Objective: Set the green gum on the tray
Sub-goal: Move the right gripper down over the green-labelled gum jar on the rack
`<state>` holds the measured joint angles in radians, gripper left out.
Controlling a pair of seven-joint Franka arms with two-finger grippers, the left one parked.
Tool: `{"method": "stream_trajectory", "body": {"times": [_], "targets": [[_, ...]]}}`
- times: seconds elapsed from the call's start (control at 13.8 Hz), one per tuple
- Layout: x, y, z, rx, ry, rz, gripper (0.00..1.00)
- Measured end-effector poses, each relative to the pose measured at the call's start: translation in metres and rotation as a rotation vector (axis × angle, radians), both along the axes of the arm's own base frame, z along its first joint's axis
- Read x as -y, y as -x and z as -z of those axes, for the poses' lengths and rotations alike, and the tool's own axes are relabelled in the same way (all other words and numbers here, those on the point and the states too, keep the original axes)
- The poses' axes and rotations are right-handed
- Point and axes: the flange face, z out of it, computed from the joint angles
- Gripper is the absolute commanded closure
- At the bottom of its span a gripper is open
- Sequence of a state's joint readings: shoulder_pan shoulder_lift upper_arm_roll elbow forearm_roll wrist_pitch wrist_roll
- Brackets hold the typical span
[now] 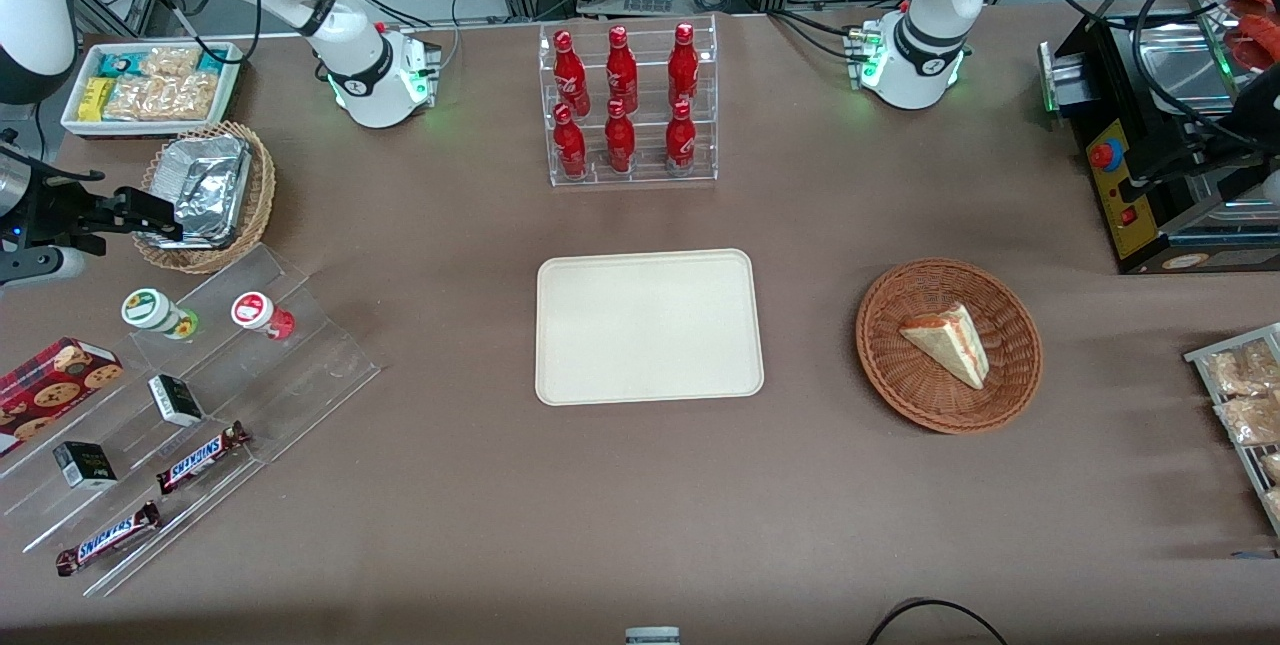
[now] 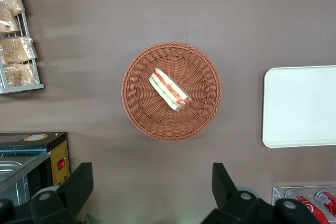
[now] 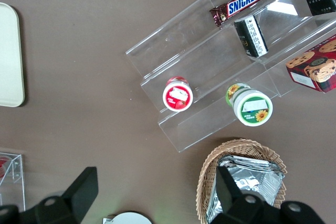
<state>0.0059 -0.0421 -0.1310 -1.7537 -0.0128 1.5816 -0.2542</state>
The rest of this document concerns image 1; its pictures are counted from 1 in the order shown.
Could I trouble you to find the green gum bottle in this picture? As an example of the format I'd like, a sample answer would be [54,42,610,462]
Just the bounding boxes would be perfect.
[121,288,200,341]

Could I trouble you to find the brown wicker basket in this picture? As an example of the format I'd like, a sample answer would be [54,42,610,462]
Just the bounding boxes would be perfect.
[855,257,1044,436]

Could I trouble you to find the silver foil tray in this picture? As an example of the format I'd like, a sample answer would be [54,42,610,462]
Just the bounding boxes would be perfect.
[140,134,252,248]

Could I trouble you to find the Snickers bar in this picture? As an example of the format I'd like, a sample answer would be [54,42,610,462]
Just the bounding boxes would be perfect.
[55,501,162,577]
[156,421,252,496]

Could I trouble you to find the yellow snack pack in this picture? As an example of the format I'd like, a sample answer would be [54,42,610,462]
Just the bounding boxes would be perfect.
[77,76,117,123]

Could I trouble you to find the red cookie box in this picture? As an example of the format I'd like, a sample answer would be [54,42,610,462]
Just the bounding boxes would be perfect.
[0,336,125,458]

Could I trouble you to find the black food warmer oven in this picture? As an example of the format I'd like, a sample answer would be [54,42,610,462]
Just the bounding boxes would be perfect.
[1038,0,1280,276]

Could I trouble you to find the small clear cracker bag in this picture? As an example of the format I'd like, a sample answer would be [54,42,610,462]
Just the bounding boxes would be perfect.
[138,46,203,79]

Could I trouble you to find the light wicker basket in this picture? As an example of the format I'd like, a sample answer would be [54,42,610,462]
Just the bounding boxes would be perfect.
[133,120,277,275]

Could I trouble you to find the red gum bottle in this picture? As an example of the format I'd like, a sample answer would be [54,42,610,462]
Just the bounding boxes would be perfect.
[231,291,297,341]

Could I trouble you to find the small black box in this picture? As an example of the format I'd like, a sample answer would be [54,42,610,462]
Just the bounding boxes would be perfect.
[52,440,119,490]
[147,374,205,428]

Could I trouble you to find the beige plastic tray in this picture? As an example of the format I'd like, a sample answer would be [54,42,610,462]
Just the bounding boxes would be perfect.
[535,247,766,408]

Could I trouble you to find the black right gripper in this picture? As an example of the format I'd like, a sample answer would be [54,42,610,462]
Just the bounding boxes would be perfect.
[0,157,186,268]

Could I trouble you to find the clear acrylic bottle rack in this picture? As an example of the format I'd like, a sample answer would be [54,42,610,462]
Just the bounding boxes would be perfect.
[538,13,720,189]

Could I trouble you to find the large clear cracker bag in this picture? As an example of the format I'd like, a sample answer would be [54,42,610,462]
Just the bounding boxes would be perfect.
[103,74,218,123]

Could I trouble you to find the grey wire rack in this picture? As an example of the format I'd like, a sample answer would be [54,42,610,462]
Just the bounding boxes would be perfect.
[1184,322,1280,538]

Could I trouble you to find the red cola bottle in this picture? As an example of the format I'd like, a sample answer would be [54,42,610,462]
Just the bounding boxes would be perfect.
[667,22,700,110]
[603,99,638,175]
[552,103,589,180]
[552,29,592,118]
[604,25,640,116]
[664,100,698,172]

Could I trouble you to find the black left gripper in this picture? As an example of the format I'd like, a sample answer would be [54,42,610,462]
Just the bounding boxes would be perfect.
[1118,75,1280,207]

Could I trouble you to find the wrapped triangle sandwich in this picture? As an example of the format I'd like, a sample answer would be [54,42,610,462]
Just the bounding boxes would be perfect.
[898,301,991,391]

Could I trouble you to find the clear acrylic stepped display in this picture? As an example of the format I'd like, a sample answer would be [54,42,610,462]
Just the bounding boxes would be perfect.
[0,243,382,598]

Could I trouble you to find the white snack bin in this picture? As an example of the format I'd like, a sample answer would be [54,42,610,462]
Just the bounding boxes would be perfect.
[60,40,243,142]

